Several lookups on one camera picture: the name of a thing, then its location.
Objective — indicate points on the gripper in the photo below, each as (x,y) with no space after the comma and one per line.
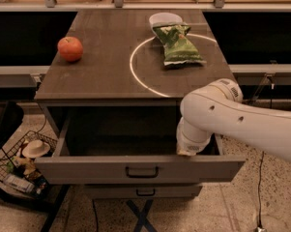
(189,145)

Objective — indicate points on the grey top drawer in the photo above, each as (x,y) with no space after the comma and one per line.
(92,152)

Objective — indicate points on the grey drawer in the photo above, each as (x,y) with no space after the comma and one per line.
(142,191)
(92,152)

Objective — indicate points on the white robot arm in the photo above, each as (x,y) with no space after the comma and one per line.
(218,108)

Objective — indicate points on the grey bottom drawer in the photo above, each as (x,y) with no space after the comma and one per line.
(142,191)

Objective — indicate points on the grey drawer cabinet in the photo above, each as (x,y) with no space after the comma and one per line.
(121,77)

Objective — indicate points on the blue cross floor tape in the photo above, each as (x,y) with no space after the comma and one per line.
(142,216)

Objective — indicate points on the green chip bag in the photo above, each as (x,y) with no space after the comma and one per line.
(178,49)

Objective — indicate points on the white bowl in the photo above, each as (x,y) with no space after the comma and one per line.
(163,18)

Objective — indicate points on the black side table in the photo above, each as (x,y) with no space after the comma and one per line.
(14,197)

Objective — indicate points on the white cup in basket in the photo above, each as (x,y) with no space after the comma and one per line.
(36,149)

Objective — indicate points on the red apple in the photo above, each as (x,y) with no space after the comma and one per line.
(70,48)

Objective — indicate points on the white packet in basket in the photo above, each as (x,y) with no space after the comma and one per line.
(18,183)

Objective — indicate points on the black wire basket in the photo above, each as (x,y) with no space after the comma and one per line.
(13,162)

